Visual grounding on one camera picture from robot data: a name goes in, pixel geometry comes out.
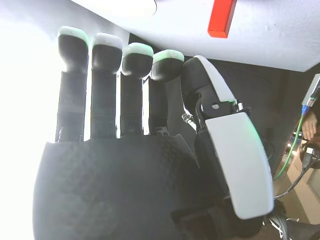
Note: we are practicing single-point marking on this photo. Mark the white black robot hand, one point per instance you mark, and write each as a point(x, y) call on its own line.
point(112, 187)

